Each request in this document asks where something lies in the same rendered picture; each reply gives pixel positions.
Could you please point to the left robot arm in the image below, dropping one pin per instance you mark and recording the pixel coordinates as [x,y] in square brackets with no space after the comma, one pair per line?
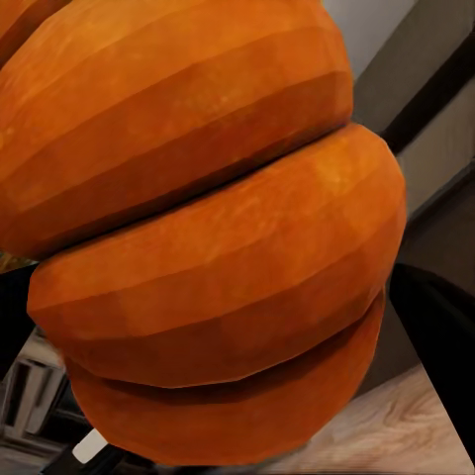
[91,454]

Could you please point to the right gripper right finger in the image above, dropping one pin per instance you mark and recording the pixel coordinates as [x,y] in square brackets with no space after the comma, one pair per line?
[439,318]

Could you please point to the pumpkin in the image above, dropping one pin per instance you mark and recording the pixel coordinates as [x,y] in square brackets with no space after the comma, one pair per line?
[212,233]

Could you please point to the wood fireplace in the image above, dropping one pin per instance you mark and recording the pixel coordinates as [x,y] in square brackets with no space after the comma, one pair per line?
[39,418]

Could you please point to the cabinet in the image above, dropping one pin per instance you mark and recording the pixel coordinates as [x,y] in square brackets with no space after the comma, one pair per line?
[418,95]

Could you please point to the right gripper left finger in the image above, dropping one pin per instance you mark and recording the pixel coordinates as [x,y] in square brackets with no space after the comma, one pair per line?
[15,324]

